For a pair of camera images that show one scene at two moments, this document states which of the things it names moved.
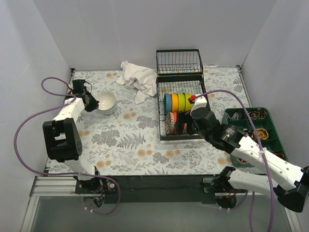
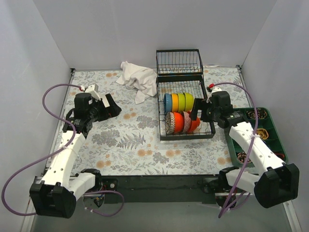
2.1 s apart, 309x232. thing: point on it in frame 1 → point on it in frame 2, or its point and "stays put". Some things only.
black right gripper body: x=187 y=121 → x=201 y=112
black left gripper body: x=91 y=103 → x=106 y=108
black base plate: x=156 y=188 stays put
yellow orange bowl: x=175 y=102 stays put
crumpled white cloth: x=142 y=79 stays put
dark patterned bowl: x=170 y=123 stays put
